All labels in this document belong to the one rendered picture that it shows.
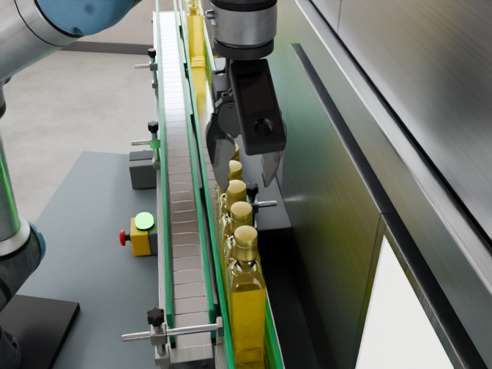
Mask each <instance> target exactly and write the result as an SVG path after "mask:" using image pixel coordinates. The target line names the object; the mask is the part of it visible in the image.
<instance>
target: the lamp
mask: <svg viewBox="0 0 492 369"><path fill-rule="evenodd" d="M153 226H154V221H153V217H152V216H151V215H150V214H149V213H147V212H142V213H140V214H138V215H137V216H136V218H135V227H136V228H137V229H138V230H139V231H148V230H150V229H152V228H153Z"/></svg>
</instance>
